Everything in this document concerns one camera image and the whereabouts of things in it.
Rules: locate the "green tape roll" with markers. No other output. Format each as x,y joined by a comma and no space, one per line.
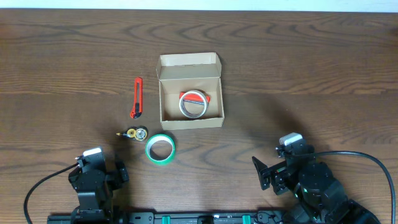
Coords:
154,139

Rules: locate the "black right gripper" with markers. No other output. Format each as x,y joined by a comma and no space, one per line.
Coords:
267,175

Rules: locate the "yellow black correction tape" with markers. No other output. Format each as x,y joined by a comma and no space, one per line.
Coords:
139,133

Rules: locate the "white tape roll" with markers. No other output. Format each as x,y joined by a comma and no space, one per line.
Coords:
189,114

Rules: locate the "brown cardboard box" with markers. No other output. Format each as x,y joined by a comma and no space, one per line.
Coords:
180,73

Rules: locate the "red stapler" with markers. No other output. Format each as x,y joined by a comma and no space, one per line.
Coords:
193,98

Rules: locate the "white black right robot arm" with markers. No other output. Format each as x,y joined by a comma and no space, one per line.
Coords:
321,197

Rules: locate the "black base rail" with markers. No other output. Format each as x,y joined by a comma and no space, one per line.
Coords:
261,217

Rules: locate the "red utility knife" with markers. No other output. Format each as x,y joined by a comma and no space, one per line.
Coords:
138,95

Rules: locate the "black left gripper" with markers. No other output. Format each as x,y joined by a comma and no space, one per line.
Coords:
121,173

